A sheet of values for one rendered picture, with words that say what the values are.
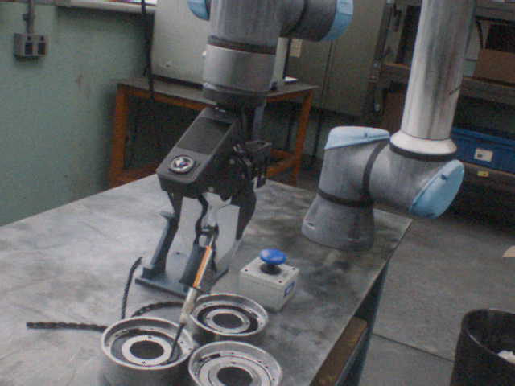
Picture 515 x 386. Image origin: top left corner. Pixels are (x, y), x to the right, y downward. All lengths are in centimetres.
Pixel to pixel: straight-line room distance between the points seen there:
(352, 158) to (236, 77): 53
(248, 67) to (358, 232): 61
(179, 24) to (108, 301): 234
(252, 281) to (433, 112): 42
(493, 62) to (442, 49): 302
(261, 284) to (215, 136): 32
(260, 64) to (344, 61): 387
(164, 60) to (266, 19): 251
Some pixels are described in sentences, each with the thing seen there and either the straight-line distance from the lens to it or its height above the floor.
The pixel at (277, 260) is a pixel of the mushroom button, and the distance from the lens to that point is 85.
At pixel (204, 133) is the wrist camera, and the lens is 59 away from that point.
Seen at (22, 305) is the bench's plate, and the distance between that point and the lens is 83.
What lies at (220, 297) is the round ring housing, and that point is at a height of 83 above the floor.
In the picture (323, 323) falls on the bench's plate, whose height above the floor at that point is 80.
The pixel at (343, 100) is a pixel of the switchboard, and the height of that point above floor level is 66.
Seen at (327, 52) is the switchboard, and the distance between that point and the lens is 449.
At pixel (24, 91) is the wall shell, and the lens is 266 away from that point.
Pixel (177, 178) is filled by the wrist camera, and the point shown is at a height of 105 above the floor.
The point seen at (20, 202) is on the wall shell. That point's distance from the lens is 279.
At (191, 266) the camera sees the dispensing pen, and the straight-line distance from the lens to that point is 65.
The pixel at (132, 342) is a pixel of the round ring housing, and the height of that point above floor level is 83.
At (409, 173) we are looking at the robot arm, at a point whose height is 99.
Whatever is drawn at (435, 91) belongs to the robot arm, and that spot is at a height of 114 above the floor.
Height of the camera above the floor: 122
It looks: 18 degrees down
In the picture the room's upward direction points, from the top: 9 degrees clockwise
